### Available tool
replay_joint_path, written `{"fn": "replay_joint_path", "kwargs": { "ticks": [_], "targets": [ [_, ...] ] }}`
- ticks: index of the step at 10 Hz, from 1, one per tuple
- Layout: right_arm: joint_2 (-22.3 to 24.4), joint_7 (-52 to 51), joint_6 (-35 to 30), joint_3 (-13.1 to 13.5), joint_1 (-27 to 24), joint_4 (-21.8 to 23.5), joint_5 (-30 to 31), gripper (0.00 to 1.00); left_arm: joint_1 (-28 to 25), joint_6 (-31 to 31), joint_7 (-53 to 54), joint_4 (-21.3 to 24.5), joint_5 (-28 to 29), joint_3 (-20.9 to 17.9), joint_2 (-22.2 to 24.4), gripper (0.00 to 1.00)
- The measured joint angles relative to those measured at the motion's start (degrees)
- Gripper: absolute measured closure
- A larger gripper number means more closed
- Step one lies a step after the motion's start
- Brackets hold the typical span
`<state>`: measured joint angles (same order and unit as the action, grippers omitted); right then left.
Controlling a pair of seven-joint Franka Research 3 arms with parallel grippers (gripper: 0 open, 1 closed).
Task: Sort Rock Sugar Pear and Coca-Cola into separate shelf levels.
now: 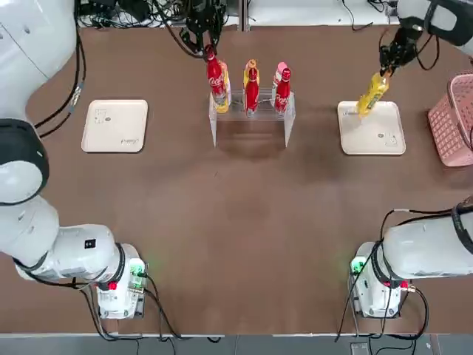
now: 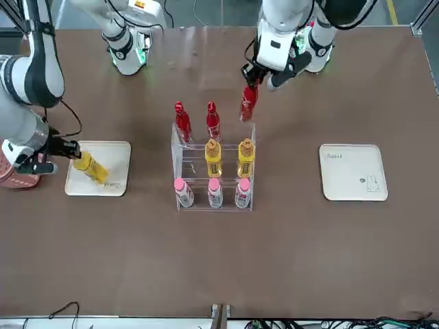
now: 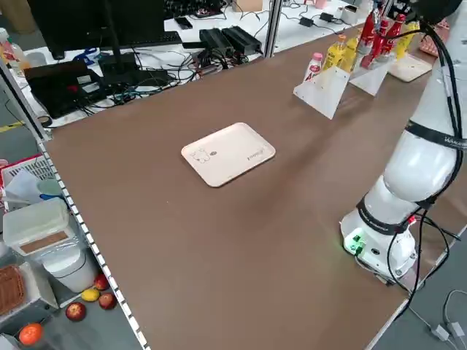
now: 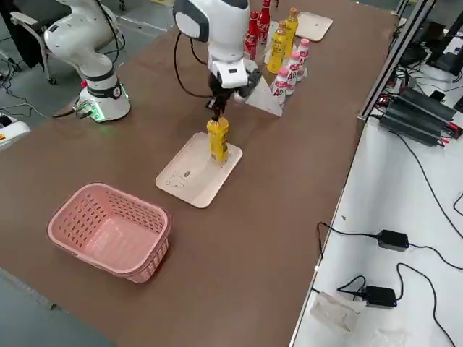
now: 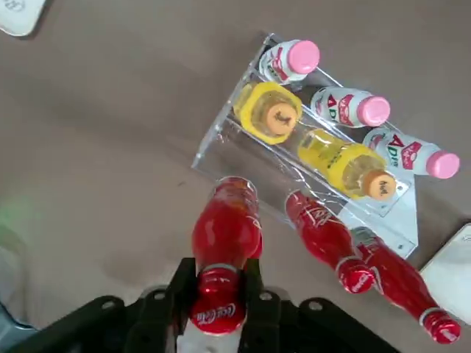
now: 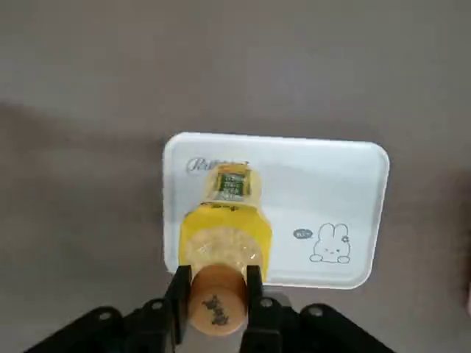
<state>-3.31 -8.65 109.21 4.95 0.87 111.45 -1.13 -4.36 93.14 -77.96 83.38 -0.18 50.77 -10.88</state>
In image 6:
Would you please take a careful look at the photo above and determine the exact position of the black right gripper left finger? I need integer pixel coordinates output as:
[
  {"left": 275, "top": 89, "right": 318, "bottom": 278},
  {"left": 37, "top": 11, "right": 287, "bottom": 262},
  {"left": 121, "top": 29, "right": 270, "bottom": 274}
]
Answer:
[{"left": 24, "top": 264, "right": 193, "bottom": 353}]

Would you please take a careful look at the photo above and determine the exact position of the white rabbit print tray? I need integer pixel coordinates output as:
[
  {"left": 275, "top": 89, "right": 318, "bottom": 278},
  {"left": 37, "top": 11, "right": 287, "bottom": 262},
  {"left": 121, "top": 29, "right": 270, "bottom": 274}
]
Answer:
[{"left": 161, "top": 132, "right": 391, "bottom": 290}]

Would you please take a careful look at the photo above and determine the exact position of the yellow pear drink bottle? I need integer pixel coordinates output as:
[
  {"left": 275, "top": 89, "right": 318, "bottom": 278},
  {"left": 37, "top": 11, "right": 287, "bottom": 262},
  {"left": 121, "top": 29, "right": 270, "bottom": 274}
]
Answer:
[{"left": 179, "top": 163, "right": 273, "bottom": 336}]

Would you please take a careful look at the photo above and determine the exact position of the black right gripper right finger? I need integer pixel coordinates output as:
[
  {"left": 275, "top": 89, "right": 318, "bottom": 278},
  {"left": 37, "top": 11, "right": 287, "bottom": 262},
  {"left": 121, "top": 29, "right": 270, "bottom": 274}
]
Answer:
[{"left": 241, "top": 264, "right": 402, "bottom": 353}]

